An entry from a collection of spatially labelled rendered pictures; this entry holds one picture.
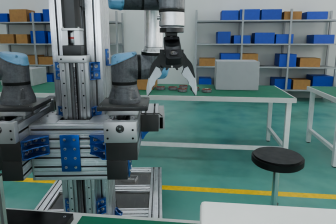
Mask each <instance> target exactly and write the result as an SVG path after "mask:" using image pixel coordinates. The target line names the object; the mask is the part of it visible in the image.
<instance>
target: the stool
mask: <svg viewBox="0 0 336 224"><path fill-rule="evenodd" d="M251 160H252V162H253V163H254V164H255V165H256V166H258V167H260V168H261V169H264V170H267V171H270V172H273V175H272V188H271V202H270V205H271V206H279V203H278V191H279V178H280V173H295V172H298V171H300V170H302V169H303V168H304V167H305V159H304V158H303V157H302V155H300V154H299V153H297V152H296V151H293V150H290V149H287V148H282V147H273V146H266V147H260V148H257V149H255V150H254V151H253V152H252V153H251Z"/></svg>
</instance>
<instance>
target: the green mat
mask: <svg viewBox="0 0 336 224"><path fill-rule="evenodd" d="M77 224H198V223H183V222H168V221H154V220H139V219H124V218H110V217H95V216H82V217H81V218H80V220H79V221H78V223H77Z"/></svg>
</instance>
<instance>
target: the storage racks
mask: <svg viewBox="0 0 336 224"><path fill-rule="evenodd" d="M244 15H245V10H244V9H243V10H242V20H198V10H195V62H194V75H195V80H196V83H197V68H215V66H199V64H197V45H238V49H237V53H240V60H242V57H243V45H281V54H283V53H284V45H288V48H287V61H286V67H280V66H276V65H260V66H259V68H275V69H280V73H279V77H282V69H286V74H285V88H284V89H282V90H283V91H285V92H287V91H300V92H309V91H308V90H306V89H292V88H291V89H287V86H288V73H289V69H324V75H326V74H327V69H334V75H333V84H332V86H333V87H335V86H336V56H335V65H334V67H332V66H328V57H329V48H330V45H336V43H291V34H292V23H329V28H328V35H330V34H331V28H332V22H336V19H332V18H333V10H331V11H330V18H329V19H293V8H292V9H290V19H269V20H244ZM31 20H32V21H25V22H0V24H4V25H6V31H7V34H10V32H9V25H32V31H33V43H0V45H8V50H9V52H11V45H34V55H35V64H30V65H29V66H36V67H38V66H46V67H47V73H49V72H50V71H49V66H51V65H52V64H38V55H37V45H45V54H46V56H48V45H52V44H51V43H36V32H35V25H43V29H44V31H46V25H50V21H35V20H34V12H31ZM204 23H239V27H238V35H239V36H240V35H241V43H197V41H198V24H204ZM244 23H283V31H282V34H285V27H286V23H289V36H288V43H243V36H244ZM109 24H115V31H116V43H110V45H116V53H117V54H118V53H119V45H122V53H124V19H123V13H121V22H119V21H118V11H115V21H109ZM118 24H121V36H122V43H119V42H118ZM291 45H327V48H326V57H325V65H320V67H299V66H296V67H289V60H290V47H291Z"/></svg>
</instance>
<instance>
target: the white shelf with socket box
mask: <svg viewBox="0 0 336 224"><path fill-rule="evenodd" d="M199 224H336V209H327V208H310V207H293V206H277V205H260V204H243V203H226V202H210V201H204V202H202V203H201V205H200V221H199Z"/></svg>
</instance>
